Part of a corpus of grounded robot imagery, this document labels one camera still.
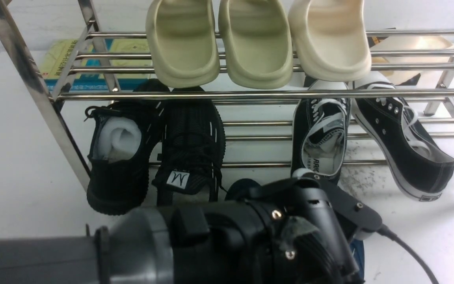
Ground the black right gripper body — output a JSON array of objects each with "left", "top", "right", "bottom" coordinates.
[{"left": 247, "top": 169, "right": 382, "bottom": 284}]

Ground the navy canvas shoe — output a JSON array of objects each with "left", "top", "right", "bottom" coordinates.
[
  {"left": 224, "top": 178, "right": 261, "bottom": 201},
  {"left": 350, "top": 238, "right": 365, "bottom": 283}
]

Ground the black mesh sneaker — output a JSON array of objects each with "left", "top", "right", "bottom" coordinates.
[
  {"left": 85, "top": 99, "right": 166, "bottom": 215},
  {"left": 152, "top": 99, "right": 226, "bottom": 206}
]

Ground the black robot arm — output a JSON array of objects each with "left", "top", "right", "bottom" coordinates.
[{"left": 0, "top": 173, "right": 383, "bottom": 284}]

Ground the stainless steel shoe rack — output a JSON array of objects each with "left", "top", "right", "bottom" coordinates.
[{"left": 0, "top": 0, "right": 454, "bottom": 189}]

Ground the black canvas sneaker left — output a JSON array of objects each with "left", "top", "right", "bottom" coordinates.
[{"left": 290, "top": 97, "right": 351, "bottom": 185}]

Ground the black canvas sneaker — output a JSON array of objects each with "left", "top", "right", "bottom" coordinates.
[
  {"left": 351, "top": 97, "right": 454, "bottom": 202},
  {"left": 290, "top": 97, "right": 351, "bottom": 185}
]

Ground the black canvas sneaker right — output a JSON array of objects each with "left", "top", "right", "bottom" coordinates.
[{"left": 351, "top": 97, "right": 454, "bottom": 202}]

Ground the cream slipper left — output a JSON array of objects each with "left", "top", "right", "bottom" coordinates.
[{"left": 288, "top": 0, "right": 372, "bottom": 82}]

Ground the cream slipper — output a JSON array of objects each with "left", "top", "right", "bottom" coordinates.
[
  {"left": 371, "top": 35, "right": 454, "bottom": 77},
  {"left": 288, "top": 0, "right": 372, "bottom": 82}
]

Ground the olive green slipper right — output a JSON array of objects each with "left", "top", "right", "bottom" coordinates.
[{"left": 218, "top": 0, "right": 293, "bottom": 90}]

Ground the olive green slipper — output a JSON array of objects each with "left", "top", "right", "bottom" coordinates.
[
  {"left": 218, "top": 0, "right": 293, "bottom": 90},
  {"left": 145, "top": 0, "right": 220, "bottom": 88}
]

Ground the cream slipper right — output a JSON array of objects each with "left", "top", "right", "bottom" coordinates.
[{"left": 371, "top": 35, "right": 454, "bottom": 77}]

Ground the olive green slipper left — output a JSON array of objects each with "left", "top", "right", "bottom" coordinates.
[{"left": 145, "top": 0, "right": 220, "bottom": 88}]

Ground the blue and yellow book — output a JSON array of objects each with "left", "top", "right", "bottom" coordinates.
[{"left": 39, "top": 38, "right": 153, "bottom": 92}]

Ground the black cable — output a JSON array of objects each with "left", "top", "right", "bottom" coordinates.
[{"left": 377, "top": 224, "right": 440, "bottom": 284}]

